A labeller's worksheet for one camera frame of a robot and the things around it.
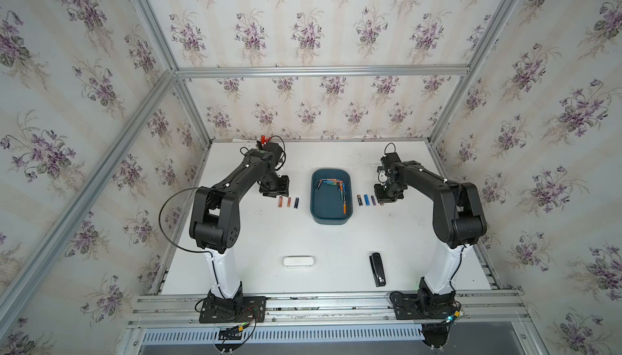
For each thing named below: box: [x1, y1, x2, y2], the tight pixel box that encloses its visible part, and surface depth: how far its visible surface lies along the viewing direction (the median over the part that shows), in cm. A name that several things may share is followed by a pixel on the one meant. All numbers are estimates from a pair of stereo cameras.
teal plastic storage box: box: [310, 167, 354, 226], surface depth 100 cm
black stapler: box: [369, 252, 387, 287], surface depth 80 cm
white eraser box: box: [283, 256, 314, 268], surface depth 82 cm
